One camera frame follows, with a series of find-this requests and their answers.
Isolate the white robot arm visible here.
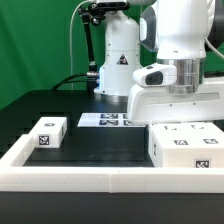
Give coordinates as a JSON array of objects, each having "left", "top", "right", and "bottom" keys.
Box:
[{"left": 95, "top": 0, "right": 224, "bottom": 125}]

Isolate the small white cabinet block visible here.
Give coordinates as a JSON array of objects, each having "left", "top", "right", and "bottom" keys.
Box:
[{"left": 29, "top": 117, "right": 67, "bottom": 148}]

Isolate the white door panel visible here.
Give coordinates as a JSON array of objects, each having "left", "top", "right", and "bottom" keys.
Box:
[
  {"left": 190, "top": 122, "right": 224, "bottom": 148},
  {"left": 153, "top": 124, "right": 190, "bottom": 149}
]

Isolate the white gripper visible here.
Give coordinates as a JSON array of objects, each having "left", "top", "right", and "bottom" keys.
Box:
[{"left": 127, "top": 82, "right": 224, "bottom": 125}]

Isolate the white cable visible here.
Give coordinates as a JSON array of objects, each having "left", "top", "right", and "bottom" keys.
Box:
[{"left": 68, "top": 0, "right": 93, "bottom": 91}]

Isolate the black cable bundle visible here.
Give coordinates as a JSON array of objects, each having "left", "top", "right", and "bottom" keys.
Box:
[{"left": 51, "top": 73, "right": 100, "bottom": 91}]

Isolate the white U-shaped frame fence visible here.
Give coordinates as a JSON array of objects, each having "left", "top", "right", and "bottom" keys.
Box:
[{"left": 0, "top": 134, "right": 224, "bottom": 193}]

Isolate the white marker base plate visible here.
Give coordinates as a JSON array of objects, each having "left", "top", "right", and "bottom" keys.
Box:
[{"left": 77, "top": 112, "right": 148, "bottom": 128}]

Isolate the white cabinet box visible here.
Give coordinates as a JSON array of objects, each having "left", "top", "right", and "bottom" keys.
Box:
[{"left": 148, "top": 122, "right": 224, "bottom": 168}]

